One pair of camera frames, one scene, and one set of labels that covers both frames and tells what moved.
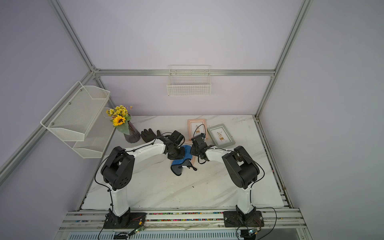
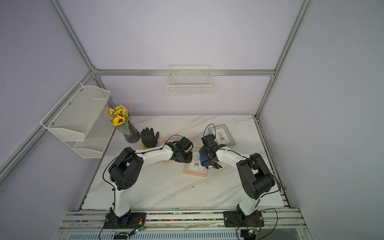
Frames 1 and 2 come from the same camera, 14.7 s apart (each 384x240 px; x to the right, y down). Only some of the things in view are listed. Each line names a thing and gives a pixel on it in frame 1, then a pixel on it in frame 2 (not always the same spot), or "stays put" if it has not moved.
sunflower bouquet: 120,118 stays put
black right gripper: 193,150 -> 203,153
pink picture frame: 196,127 -> 195,168
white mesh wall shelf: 80,114 stays put
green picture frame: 220,135 stays put
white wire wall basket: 189,80 stays put
